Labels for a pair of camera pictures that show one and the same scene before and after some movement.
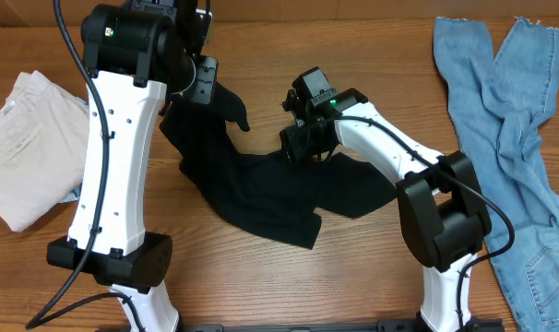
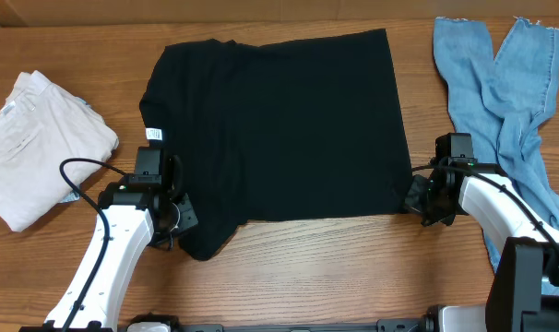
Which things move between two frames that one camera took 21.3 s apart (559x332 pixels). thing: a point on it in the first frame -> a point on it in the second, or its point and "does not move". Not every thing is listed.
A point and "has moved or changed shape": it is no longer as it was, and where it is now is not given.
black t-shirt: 281,196 has moved or changed shape
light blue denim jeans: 496,103 does not move
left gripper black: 207,68 -> 189,218
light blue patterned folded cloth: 73,195 does not move
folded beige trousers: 35,149 does not move
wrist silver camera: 313,85 -> 461,149
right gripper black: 296,152 -> 412,202
